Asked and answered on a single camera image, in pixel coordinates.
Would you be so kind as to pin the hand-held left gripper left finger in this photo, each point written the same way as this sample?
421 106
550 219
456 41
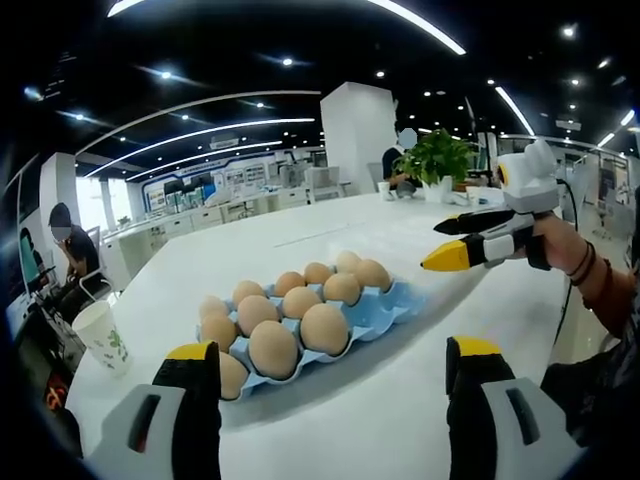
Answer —
172 440

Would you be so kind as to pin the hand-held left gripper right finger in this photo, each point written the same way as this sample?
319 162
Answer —
475 430

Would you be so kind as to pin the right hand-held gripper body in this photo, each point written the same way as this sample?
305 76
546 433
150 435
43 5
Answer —
530 180

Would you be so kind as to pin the brown chicken egg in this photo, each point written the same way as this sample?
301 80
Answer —
301 301
257 315
289 282
347 260
248 291
233 375
212 306
318 272
324 330
372 275
341 288
218 332
273 350

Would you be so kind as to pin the blue egg tray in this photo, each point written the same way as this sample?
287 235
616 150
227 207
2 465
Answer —
385 310

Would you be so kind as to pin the person's right hand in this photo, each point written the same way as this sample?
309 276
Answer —
562 245

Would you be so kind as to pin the green potted plant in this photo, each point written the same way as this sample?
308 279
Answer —
435 160

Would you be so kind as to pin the grey rounded object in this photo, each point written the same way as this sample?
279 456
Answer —
407 189

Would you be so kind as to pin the white table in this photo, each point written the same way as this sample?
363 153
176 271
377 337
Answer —
400 400

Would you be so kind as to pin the white paper cup green print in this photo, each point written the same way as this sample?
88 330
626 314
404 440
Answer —
100 340

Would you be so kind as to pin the person's dark clothing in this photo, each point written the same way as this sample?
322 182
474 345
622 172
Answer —
600 390

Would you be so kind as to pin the white square pillar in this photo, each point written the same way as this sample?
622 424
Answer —
357 135
59 185

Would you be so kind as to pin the white mesh office chair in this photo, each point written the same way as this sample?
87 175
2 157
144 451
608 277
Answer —
325 185

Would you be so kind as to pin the black equipment cart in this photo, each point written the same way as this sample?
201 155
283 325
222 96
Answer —
40 345

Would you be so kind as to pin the white cabinet row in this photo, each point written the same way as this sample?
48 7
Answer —
180 225

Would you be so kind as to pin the black desktop monitor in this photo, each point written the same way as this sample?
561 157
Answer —
202 182
173 187

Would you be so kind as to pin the ceiling air conditioner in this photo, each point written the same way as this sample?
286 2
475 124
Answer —
225 143

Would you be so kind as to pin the blue framed display wall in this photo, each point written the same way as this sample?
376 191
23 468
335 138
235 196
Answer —
240 175

